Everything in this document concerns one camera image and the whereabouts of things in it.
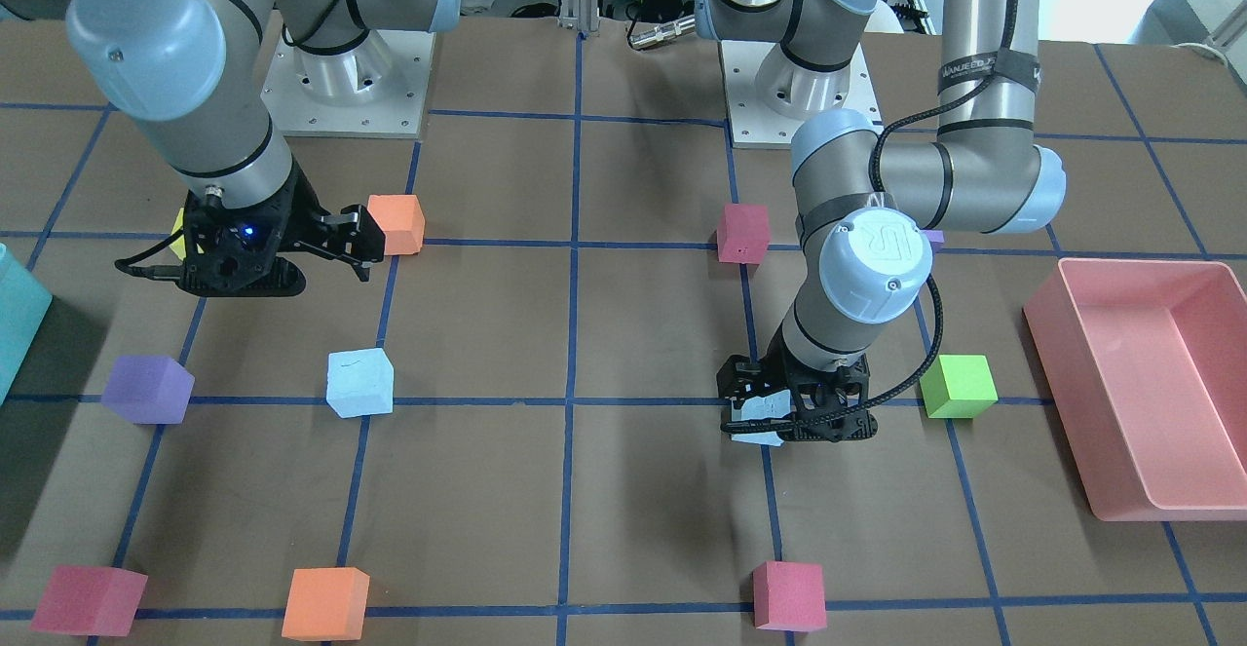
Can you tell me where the pink block near base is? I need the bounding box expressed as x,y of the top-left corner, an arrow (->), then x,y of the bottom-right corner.
715,203 -> 772,264

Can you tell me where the orange block far side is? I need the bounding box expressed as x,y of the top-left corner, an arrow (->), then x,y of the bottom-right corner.
281,567 -> 370,642

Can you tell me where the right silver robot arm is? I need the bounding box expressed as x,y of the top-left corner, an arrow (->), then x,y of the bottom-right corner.
65,0 -> 461,298

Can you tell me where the orange block near base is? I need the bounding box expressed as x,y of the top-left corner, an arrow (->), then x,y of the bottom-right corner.
368,195 -> 425,256

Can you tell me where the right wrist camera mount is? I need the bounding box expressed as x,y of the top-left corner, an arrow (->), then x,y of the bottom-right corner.
115,188 -> 308,298

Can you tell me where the light blue block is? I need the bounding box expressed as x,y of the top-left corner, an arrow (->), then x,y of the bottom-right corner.
325,348 -> 394,419
729,389 -> 792,446

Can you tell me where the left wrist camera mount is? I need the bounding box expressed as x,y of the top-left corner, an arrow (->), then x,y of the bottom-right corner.
720,382 -> 878,441

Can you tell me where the turquoise plastic bin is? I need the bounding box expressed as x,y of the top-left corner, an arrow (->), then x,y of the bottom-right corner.
1,244 -> 54,403

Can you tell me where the purple block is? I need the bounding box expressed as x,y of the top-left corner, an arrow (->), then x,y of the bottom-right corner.
99,355 -> 195,425
923,229 -> 946,249

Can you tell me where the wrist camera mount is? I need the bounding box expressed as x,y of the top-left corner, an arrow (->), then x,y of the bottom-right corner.
720,382 -> 878,441
115,188 -> 308,298

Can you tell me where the pink block far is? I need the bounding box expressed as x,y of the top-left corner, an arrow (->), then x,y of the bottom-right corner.
27,565 -> 148,637
751,560 -> 828,634

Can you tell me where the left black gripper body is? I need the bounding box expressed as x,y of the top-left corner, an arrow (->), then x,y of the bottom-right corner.
717,330 -> 870,403

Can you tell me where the green block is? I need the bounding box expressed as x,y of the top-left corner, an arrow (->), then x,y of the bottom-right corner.
919,354 -> 1000,419

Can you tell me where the pink plastic bin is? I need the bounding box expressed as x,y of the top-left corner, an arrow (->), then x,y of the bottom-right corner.
1024,258 -> 1246,521

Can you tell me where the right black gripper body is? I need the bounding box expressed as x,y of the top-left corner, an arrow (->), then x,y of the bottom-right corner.
278,165 -> 387,267

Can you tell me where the yellow block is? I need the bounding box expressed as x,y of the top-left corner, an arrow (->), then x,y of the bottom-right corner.
168,208 -> 186,261

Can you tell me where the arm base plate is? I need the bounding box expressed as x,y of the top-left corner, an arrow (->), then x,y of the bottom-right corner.
720,41 -> 885,150
261,30 -> 436,140

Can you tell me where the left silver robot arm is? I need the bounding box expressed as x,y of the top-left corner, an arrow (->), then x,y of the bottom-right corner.
696,0 -> 1066,441

